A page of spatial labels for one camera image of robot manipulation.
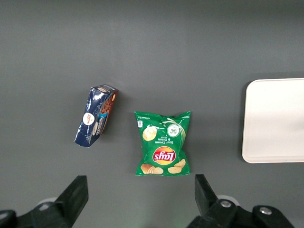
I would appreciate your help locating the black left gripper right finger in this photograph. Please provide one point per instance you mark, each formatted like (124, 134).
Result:
(213, 209)

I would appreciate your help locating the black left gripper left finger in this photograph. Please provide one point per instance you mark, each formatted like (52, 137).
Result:
(69, 204)

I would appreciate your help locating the beige plastic tray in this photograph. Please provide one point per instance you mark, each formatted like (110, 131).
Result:
(273, 121)

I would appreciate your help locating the green Lay's chips bag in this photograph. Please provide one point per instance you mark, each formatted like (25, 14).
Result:
(164, 145)

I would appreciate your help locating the blue chocolate cookie box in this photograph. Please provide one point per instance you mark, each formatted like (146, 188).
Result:
(95, 118)

